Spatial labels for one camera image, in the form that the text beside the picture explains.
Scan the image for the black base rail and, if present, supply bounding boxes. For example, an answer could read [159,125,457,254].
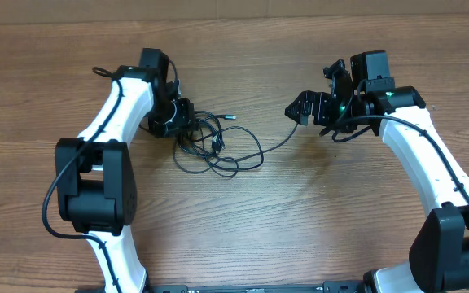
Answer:
[147,280,373,293]

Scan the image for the black usb cable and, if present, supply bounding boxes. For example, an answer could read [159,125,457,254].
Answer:
[171,110,300,179]

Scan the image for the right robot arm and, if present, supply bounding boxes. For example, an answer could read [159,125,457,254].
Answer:
[284,50,469,292]

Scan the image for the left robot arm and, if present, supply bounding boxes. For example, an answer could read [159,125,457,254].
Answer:
[42,48,195,292]

